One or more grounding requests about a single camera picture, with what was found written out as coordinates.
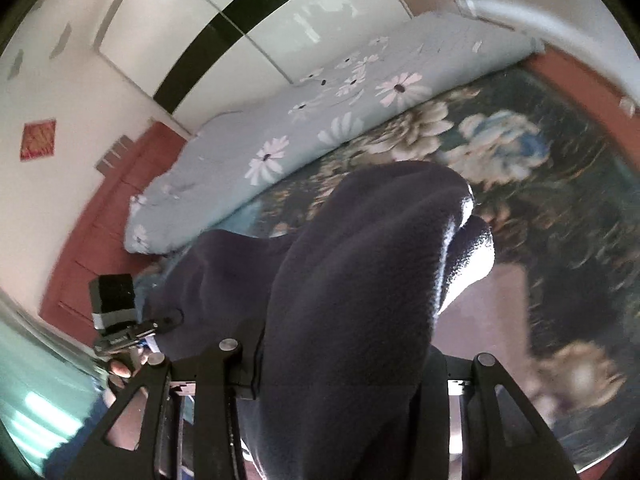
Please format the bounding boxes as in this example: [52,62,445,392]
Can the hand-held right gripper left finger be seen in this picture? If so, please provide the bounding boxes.
[60,338,263,480]

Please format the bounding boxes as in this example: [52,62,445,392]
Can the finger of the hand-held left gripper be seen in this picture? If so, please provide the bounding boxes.
[145,310,184,338]

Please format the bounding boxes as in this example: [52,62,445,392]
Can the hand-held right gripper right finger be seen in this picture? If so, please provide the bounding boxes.
[422,347,568,480]

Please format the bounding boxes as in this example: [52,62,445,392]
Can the dark grey fleece sweater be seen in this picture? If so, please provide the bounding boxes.
[145,160,496,480]

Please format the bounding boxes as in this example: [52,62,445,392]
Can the person's left forearm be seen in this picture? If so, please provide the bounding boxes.
[102,387,148,453]

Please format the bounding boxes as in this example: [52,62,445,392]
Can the person's left hand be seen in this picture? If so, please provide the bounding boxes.
[107,347,151,393]

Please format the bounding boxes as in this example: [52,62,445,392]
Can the red-brown wooden headboard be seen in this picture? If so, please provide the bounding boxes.
[39,120,201,333]

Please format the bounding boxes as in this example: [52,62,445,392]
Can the teal curtain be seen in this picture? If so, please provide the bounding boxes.
[0,317,108,466]

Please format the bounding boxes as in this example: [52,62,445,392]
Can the light blue daisy quilt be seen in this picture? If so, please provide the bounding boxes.
[122,12,546,256]

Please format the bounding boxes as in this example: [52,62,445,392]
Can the white wardrobe with black stripe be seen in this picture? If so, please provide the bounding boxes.
[95,0,416,131]

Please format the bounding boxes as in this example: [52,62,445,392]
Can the grey wall switch row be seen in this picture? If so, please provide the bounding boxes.
[95,135,132,176]

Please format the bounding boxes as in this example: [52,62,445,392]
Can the red square wall decoration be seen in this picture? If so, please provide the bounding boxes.
[20,119,57,162]

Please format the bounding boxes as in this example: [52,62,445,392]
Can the grey wall sticker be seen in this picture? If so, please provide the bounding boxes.
[50,22,71,58]

